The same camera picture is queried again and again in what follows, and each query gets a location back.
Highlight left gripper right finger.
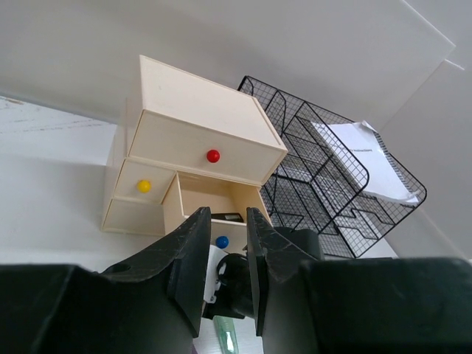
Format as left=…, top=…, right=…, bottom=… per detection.
left=247, top=208, right=471, bottom=353

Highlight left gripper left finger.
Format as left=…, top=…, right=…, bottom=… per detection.
left=1, top=207, right=211, bottom=353

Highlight green highlighter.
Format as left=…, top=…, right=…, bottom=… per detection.
left=213, top=316, right=239, bottom=354

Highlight purple black highlighter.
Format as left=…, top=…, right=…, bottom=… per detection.
left=211, top=212, right=244, bottom=223

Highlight small drawer yellow knob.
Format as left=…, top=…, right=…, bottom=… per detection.
left=110, top=158, right=177, bottom=206

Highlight drawer red knob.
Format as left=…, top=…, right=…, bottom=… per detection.
left=127, top=108, right=288, bottom=185

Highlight white instruction booklet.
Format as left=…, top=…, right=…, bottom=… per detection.
left=313, top=121, right=420, bottom=206

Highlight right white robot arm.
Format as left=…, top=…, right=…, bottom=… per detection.
left=202, top=226, right=325, bottom=319

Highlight beige wooden drawer cabinet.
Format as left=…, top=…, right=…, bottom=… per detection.
left=101, top=56, right=288, bottom=253

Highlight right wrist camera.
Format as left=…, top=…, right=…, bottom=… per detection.
left=204, top=245, right=227, bottom=303

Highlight black wire mesh organizer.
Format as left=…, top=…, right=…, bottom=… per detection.
left=238, top=75, right=427, bottom=258

